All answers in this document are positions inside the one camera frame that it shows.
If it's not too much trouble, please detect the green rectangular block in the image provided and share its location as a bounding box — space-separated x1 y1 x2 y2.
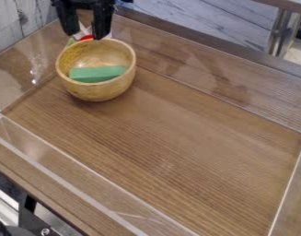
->
70 65 127 83

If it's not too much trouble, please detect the black table leg bracket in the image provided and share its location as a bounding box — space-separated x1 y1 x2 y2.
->
19 195 62 236

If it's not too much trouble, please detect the clear acrylic corner bracket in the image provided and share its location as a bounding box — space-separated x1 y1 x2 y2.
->
72 24 114 41

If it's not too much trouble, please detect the metal table leg background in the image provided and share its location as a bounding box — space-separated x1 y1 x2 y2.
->
267 9 301 57

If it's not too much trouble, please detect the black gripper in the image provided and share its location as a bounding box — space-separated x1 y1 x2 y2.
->
51 0 115 40

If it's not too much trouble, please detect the red fruit with green leaf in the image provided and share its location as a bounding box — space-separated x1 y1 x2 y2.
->
67 34 94 47

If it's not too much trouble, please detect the clear acrylic tray wall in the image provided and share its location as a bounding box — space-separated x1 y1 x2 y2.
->
0 113 199 236

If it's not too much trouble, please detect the wooden bowl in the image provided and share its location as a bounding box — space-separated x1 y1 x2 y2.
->
56 39 136 101

